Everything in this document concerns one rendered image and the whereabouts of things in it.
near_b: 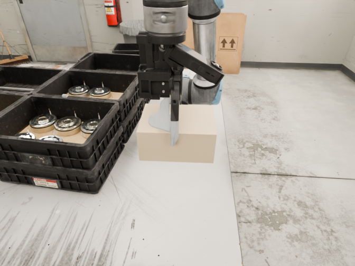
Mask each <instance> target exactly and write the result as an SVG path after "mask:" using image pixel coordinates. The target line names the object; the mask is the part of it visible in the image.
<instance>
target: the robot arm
mask: <svg viewBox="0 0 355 266"><path fill-rule="evenodd" d="M224 7H225V0H143V14H144V29H145V30H146V31H139V33H138V35H136V43H137V44H138V45H139V57H140V65H139V70H138V72H137V75H138V86H139V97H140V98H149V99H150V100H160V98H164V99H163V100H162V101H161V103H160V110H159V112H157V113H155V114H153V115H151V116H150V117H149V118H148V123H149V125H150V126H151V127H154V128H157V129H161V130H165V131H168V132H170V133H171V146H174V145H175V143H176V141H177V140H178V138H179V112H180V105H210V106H211V105H218V104H219V103H220V99H221V94H222V87H223V79H222V78H223V77H224V76H225V75H224V73H223V70H222V67H221V66H220V65H219V64H217V63H216V18H217V17H218V16H219V15H220V13H221V9H223V8H224ZM188 18H190V19H191V20H192V24H193V39H194V50H192V49H191V48H189V47H187V46H186V45H184V44H182V42H184V41H185V40H186V30H187V28H188ZM161 45H163V47H162V46H161ZM184 67H186V68H188V69H189V70H191V71H193V72H194V73H196V74H195V75H194V77H193V79H191V78H190V77H189V76H188V75H185V74H183V70H184ZM141 69H144V70H141ZM141 90H142V91H141ZM170 105H171V114H169V113H170Z"/></svg>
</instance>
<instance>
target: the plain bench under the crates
mask: <svg viewBox="0 0 355 266"><path fill-rule="evenodd" d="M212 106H213V112H214V119H215V124H216V131H217V140H216V148H215V154H214V162H213V163H186V162H170V161H141V160H139V155H138V145H137V136H136V131H137V128H138V125H139V122H140V120H139V122H138V124H137V126H136V128H135V129H134V131H133V133H132V135H131V137H130V138H129V140H128V142H127V143H125V144H124V145H125V148H124V149H123V151H122V153H121V155H120V157H119V158H118V160H117V162H116V163H115V165H114V167H113V169H112V171H111V172H110V174H109V176H108V178H107V180H106V182H105V183H104V185H103V187H102V189H101V191H100V192H99V193H98V194H87V193H80V192H72V191H64V190H60V189H52V188H44V187H36V186H29V185H21V184H13V183H6V182H2V181H1V179H0V266H244V264H243V259H242V251H241V243H240V235H239V228H238V220H237V212H236V205H235V197H234V192H233V184H232V177H231V169H230V161H229V153H228V145H227V137H226V130H225V122H224V117H223V109H222V102H221V99H220V103H219V104H218V105H212Z"/></svg>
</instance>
